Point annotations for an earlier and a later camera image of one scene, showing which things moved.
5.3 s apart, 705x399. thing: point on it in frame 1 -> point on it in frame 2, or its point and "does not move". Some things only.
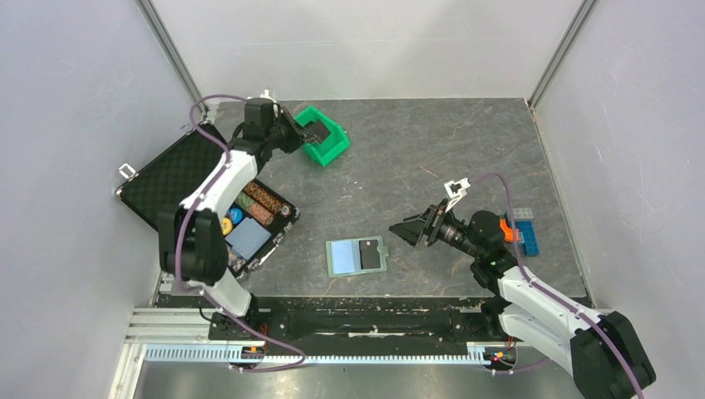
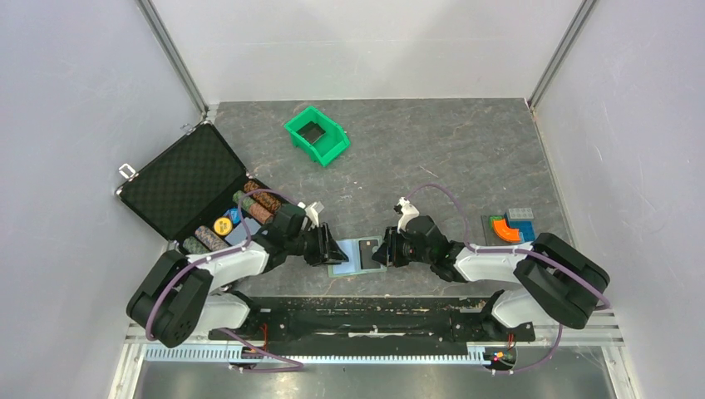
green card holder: x=356 y=255 does not move
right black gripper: x=412 y=228 -> x=388 y=252
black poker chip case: x=258 y=219 does not move
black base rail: x=362 y=323 does not move
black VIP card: x=369 y=253 does not move
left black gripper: x=299 y=135 -> x=327 y=250
